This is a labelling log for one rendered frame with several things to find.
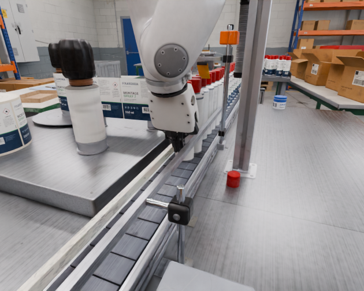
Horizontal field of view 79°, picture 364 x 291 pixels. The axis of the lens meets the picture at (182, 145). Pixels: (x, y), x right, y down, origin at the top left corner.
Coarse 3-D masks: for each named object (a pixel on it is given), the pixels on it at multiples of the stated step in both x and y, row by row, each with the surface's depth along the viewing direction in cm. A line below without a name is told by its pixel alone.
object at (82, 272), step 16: (192, 144) 50; (176, 160) 42; (160, 176) 37; (144, 192) 32; (128, 208) 29; (128, 224) 28; (112, 240) 25; (96, 256) 22; (80, 272) 21; (64, 288) 20; (80, 288) 21
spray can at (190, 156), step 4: (188, 136) 56; (192, 136) 57; (188, 140) 56; (192, 148) 58; (176, 152) 59; (192, 152) 59; (188, 156) 58; (192, 156) 59; (184, 160) 58; (188, 160) 58
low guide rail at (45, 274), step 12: (168, 156) 58; (156, 168) 51; (132, 180) 44; (144, 180) 47; (120, 192) 40; (132, 192) 43; (108, 204) 37; (120, 204) 39; (96, 216) 35; (108, 216) 36; (84, 228) 32; (96, 228) 34; (72, 240) 30; (84, 240) 32; (60, 252) 29; (72, 252) 30; (48, 264) 27; (60, 264) 28; (36, 276) 26; (48, 276) 26; (24, 288) 24; (36, 288) 25
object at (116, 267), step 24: (192, 168) 56; (168, 192) 46; (120, 216) 40; (144, 216) 40; (96, 240) 35; (120, 240) 35; (144, 240) 35; (72, 264) 31; (120, 264) 31; (48, 288) 28; (96, 288) 28
